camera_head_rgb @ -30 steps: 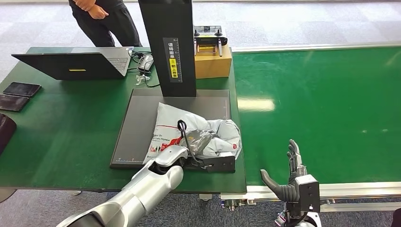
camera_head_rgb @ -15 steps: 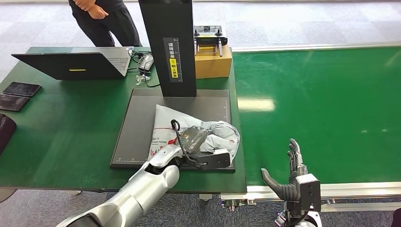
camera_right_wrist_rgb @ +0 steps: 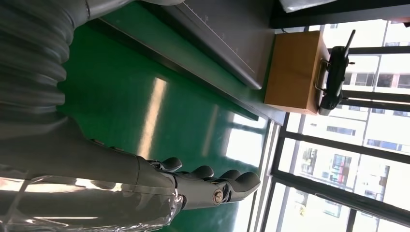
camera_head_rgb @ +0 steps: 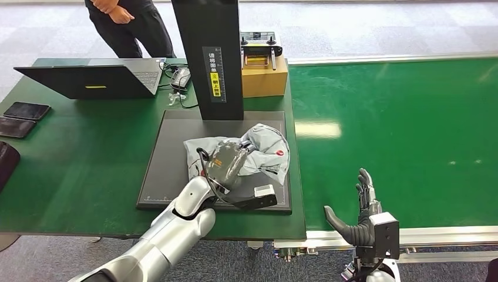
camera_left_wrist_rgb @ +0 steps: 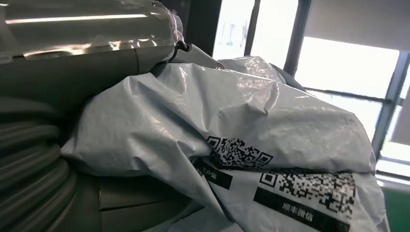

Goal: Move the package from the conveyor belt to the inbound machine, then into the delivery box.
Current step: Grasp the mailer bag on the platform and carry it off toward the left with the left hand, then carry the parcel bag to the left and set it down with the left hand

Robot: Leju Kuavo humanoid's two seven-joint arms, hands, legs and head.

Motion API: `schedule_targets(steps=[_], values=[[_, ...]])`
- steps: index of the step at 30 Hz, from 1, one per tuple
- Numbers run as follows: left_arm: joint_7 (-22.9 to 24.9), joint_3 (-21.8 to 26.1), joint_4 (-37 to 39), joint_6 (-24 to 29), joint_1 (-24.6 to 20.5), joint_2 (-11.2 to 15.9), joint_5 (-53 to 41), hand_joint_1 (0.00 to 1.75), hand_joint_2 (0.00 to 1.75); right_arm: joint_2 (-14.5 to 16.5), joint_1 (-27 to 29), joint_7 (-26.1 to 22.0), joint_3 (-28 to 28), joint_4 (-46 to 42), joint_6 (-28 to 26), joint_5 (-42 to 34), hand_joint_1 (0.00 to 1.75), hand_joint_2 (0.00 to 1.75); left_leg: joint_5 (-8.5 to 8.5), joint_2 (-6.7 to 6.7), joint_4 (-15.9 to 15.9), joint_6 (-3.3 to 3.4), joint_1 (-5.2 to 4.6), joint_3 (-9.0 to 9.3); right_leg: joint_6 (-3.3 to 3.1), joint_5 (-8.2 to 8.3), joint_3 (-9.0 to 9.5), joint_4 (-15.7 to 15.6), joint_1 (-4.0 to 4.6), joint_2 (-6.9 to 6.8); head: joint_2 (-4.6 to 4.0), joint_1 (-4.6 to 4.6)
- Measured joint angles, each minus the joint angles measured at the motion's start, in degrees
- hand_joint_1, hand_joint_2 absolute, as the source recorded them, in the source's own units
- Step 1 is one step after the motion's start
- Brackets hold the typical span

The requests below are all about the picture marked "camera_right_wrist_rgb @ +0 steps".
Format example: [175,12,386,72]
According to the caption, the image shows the green conveyor belt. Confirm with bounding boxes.
[58,24,270,232]

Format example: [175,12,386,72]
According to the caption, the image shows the brown cardboard box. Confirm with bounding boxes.
[264,30,331,115]

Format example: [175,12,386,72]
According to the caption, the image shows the clear plastic film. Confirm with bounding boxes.
[0,177,183,232]

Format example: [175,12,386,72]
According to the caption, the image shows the green table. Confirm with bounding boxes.
[96,1,286,126]

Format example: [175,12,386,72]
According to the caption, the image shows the black remote controller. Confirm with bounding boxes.
[315,29,356,116]

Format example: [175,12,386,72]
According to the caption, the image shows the aluminium conveyor frame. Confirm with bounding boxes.
[248,120,284,232]

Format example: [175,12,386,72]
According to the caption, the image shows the black window frame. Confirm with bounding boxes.
[259,19,410,232]

